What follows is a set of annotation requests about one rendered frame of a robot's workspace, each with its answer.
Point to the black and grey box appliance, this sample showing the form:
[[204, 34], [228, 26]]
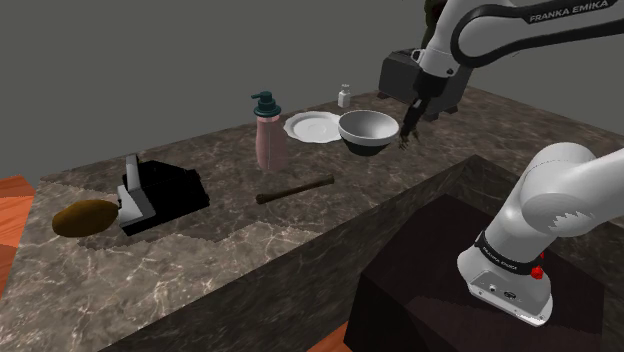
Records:
[[170, 192]]

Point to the dark brown wooden stick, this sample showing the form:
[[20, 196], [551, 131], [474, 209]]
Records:
[[295, 190]]

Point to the dark robot stand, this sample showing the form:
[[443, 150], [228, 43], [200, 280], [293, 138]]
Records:
[[419, 263]]

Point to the white scalloped plate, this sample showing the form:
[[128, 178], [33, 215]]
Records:
[[312, 128]]

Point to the small white shaker bottle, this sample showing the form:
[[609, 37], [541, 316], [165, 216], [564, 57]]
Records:
[[344, 97]]

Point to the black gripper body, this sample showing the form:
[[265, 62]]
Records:
[[430, 88]]

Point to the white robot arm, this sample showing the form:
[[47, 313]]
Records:
[[560, 195]]

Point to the pink soap dispenser teal pump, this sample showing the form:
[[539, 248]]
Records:
[[270, 146]]

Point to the white bowl with black outside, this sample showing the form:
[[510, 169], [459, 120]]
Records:
[[368, 126]]

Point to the brown potato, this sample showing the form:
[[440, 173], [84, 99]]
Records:
[[84, 218]]

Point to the dark grey kitchen appliance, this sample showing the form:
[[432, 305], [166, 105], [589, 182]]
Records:
[[397, 78]]

